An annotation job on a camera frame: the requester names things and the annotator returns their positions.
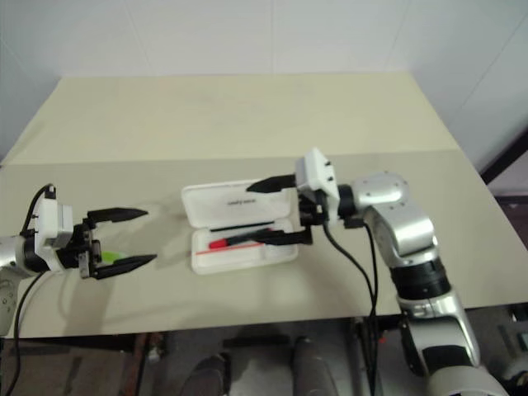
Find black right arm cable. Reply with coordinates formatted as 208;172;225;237
345;217;383;396

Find black diagonal frame bar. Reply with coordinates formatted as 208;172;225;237
479;122;528;186

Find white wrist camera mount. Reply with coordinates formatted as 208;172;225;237
30;187;76;273
294;147;340;200

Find thin black pen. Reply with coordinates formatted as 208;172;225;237
210;221;275;232

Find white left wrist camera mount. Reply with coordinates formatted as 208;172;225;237
30;187;76;273

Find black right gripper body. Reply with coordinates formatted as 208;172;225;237
297;187;328;245

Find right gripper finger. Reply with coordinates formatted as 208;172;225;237
247;229;307;247
246;174;298;195

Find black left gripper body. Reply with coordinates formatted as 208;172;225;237
55;219;104;281

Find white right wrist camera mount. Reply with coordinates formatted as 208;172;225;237
294;147;340;200

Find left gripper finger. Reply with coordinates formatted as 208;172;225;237
86;206;149;226
92;254;158;282

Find red capped marker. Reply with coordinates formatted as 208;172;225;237
208;233;267;250

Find white pencil case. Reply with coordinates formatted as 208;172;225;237
181;177;300;275

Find thin red pencil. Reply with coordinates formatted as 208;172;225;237
196;243;266;256

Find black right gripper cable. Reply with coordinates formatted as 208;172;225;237
323;222;377;396

